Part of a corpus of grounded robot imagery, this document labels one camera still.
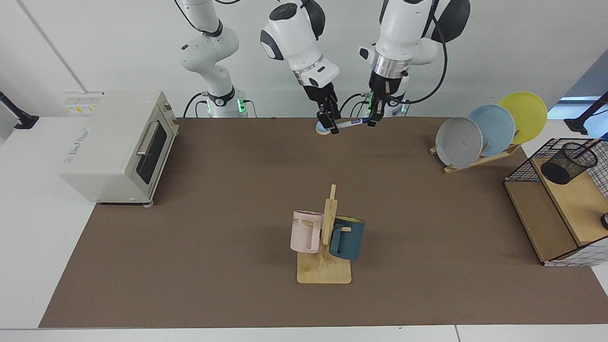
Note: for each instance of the white marker with blue cap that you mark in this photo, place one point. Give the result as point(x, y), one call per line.
point(349, 122)

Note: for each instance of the black mesh pen holder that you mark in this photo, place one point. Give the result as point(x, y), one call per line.
point(563, 168)

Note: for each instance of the small blue round bell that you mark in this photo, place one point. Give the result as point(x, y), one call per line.
point(321, 130)

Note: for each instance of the grey plate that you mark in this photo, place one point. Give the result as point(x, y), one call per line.
point(458, 145)

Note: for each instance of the wooden plate rack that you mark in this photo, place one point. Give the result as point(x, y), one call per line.
point(468, 164)

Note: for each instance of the pink cup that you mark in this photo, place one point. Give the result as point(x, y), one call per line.
point(304, 232)

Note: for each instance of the dark teal cup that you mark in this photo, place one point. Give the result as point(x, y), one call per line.
point(351, 240)

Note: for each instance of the light blue plate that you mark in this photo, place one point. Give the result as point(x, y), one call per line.
point(498, 128)

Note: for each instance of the yellow plate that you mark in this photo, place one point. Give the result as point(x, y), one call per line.
point(529, 116)

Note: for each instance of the wooden cup stand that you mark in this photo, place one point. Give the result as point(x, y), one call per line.
point(327, 273)

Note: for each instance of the brown table cloth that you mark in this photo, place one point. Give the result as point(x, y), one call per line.
point(237, 285)

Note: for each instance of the black clamp stand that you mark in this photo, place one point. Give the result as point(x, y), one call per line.
point(21, 118)
point(582, 124)

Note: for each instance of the pale toaster oven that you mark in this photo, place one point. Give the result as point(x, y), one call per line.
point(109, 152)

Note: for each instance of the small black round object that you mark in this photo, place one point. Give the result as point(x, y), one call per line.
point(604, 222)

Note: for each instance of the white wall socket box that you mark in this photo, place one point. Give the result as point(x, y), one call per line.
point(80, 102)

